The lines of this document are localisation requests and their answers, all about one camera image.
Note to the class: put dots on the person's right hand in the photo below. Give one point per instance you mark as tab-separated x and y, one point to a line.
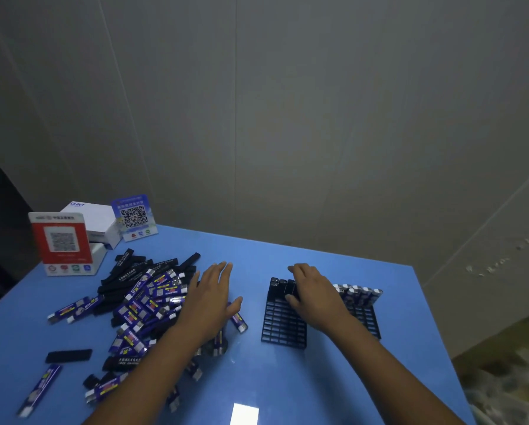
319	300

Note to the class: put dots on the person's left hand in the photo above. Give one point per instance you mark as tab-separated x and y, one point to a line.
209	305

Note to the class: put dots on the row of black lighters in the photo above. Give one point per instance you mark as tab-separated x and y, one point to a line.
282	285

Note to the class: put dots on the row of blue lighters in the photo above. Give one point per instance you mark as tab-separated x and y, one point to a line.
361	294

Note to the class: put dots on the black grid tray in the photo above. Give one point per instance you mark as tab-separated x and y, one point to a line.
366	318
282	327

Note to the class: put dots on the pile of mixed lighters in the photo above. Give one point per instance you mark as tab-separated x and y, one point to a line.
136	305

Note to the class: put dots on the person's right forearm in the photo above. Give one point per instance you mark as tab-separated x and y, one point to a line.
392	380

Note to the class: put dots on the person's left forearm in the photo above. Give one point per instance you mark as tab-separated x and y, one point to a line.
149	380

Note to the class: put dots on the blue code sign stand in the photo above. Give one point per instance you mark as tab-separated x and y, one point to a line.
134	216

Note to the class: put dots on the white cardboard box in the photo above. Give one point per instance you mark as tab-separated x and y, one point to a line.
96	216

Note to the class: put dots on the red code sign stand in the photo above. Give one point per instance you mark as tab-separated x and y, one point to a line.
61	239

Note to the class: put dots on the crumpled clear plastic bags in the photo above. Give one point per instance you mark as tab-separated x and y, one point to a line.
503	385

